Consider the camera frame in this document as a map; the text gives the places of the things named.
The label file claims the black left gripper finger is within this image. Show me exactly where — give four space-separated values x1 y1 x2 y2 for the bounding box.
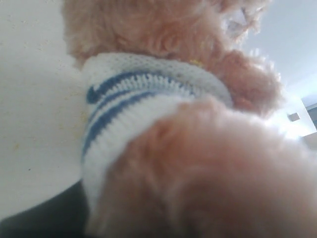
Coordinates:
0 181 89 238

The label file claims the tan teddy bear striped sweater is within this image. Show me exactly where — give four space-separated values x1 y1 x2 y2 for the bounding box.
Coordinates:
61 0 317 238

